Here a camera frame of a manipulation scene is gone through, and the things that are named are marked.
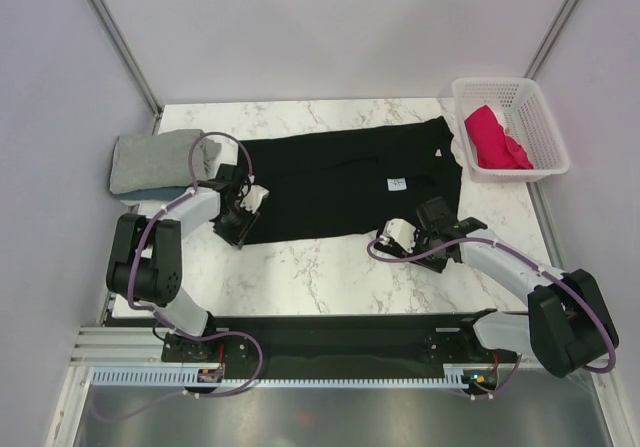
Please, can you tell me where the pink t shirt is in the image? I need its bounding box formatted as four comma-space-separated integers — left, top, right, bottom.
465, 105, 534, 170

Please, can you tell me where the white slotted cable duct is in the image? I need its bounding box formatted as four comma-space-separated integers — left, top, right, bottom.
90, 365, 495, 389

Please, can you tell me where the white plastic basket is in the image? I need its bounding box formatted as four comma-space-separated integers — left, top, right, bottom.
451, 77, 570, 183

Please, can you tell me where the black t shirt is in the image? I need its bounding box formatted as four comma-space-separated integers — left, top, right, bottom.
239, 117, 462, 245

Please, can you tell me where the left aluminium corner post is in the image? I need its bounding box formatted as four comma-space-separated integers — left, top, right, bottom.
86, 0, 163, 120

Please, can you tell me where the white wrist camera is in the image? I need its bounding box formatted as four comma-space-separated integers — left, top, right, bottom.
379, 218, 417, 254
240, 184, 269, 214

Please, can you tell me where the right aluminium corner post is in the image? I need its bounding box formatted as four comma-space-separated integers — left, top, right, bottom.
523, 0, 582, 80

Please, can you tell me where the aluminium frame rail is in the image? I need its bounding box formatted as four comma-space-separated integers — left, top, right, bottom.
72, 312, 619, 371

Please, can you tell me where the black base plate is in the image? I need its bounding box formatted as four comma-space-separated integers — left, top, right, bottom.
161, 314, 517, 379

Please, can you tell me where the blue folded t shirt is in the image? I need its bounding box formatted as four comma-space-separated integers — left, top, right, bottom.
114, 187, 187, 206

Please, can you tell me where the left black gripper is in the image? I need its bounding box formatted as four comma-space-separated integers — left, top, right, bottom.
213, 200, 259, 250

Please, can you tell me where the grey folded t shirt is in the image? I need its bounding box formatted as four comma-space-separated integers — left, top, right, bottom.
109, 129, 222, 195

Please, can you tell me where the aluminium corner post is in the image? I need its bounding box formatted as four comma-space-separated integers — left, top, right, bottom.
86, 0, 163, 120
523, 0, 582, 80

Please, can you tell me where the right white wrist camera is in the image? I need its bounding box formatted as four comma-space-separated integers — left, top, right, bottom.
379, 218, 417, 254

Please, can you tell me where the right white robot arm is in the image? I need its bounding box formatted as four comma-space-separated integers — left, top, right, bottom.
366, 197, 619, 378

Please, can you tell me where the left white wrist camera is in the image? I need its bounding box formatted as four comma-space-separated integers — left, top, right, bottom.
240, 184, 269, 214

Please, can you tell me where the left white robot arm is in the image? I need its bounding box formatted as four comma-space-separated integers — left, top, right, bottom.
106, 164, 269, 360

